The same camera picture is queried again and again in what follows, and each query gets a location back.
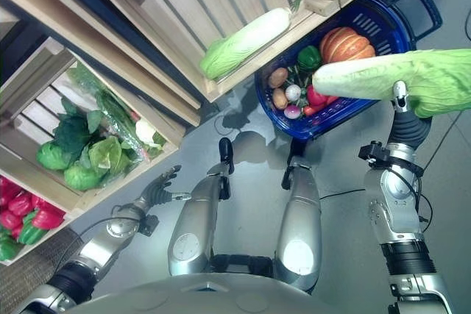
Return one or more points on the red bell pepper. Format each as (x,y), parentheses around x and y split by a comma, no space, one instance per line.
(20,204)
(9,220)
(7,189)
(48,219)
(315,97)

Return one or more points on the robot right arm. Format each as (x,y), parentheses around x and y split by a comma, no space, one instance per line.
(399,196)

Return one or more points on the robot silver torso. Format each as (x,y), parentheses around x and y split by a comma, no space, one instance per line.
(228,293)

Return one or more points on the robot right leg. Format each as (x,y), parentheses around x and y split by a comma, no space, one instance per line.
(298,225)

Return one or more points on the robot leg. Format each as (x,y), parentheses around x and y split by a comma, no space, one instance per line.
(195,225)
(298,225)

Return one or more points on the green leafy herb bunch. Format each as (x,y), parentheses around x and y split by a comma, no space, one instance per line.
(298,75)

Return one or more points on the round green cabbage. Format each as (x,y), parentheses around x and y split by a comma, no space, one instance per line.
(81,178)
(53,156)

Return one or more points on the wooden crate with greens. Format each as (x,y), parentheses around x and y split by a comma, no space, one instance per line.
(33,115)

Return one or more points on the bagged green vegetables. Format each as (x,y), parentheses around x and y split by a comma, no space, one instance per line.
(110,108)

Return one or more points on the orange pumpkin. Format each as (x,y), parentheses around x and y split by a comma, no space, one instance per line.
(346,45)

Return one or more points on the wooden crate with peppers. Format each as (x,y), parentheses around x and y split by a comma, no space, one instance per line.
(55,237)

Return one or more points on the wooden crate with slats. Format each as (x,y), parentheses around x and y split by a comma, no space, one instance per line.
(176,1)

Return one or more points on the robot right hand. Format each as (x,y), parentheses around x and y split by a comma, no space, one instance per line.
(409,130)

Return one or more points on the white cauliflower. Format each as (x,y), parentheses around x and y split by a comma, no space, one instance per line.
(144,131)

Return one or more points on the brown potato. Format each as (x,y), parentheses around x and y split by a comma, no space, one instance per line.
(279,99)
(277,76)

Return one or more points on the blue plastic shopping basket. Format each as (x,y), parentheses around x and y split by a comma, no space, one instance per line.
(386,31)

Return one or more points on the dark green leafy vegetable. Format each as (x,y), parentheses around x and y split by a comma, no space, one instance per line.
(75,126)

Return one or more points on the robot left leg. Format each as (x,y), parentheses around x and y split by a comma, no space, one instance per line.
(195,225)

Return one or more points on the red chili pepper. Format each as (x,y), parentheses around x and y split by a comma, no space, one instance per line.
(311,110)

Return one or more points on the grey woven mat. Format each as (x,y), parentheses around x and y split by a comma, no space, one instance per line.
(29,273)

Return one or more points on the light green lettuce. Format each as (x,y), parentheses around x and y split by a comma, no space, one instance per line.
(105,154)

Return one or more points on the green bell pepper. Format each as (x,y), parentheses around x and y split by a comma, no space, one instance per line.
(31,231)
(8,248)
(309,57)

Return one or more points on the large napa cabbage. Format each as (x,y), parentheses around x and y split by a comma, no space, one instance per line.
(368,76)

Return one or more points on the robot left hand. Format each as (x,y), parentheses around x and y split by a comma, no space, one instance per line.
(158,190)

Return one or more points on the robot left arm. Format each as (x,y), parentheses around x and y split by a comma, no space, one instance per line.
(97,248)

